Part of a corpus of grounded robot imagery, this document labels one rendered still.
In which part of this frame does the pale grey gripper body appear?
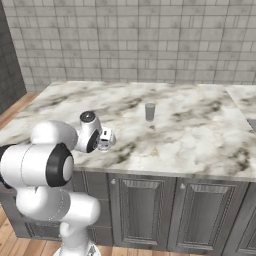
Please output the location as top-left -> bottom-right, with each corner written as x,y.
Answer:
96,139 -> 113,153

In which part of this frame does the grey glass jar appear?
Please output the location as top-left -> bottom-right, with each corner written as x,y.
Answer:
144,102 -> 156,122

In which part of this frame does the grey panelled cabinet door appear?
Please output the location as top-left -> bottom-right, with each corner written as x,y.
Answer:
107,172 -> 177,251
167,177 -> 250,256
222,182 -> 256,256

